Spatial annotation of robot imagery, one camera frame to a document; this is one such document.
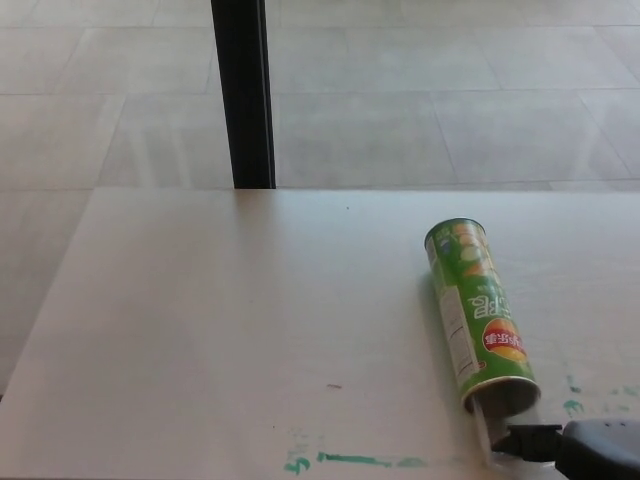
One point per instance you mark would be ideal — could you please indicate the black vertical post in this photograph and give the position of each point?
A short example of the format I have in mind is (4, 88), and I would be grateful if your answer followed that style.
(245, 100)

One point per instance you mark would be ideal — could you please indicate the green chips can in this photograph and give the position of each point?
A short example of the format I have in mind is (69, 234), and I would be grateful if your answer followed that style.
(470, 300)

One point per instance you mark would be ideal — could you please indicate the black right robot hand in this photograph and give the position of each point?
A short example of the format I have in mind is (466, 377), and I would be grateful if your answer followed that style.
(600, 450)

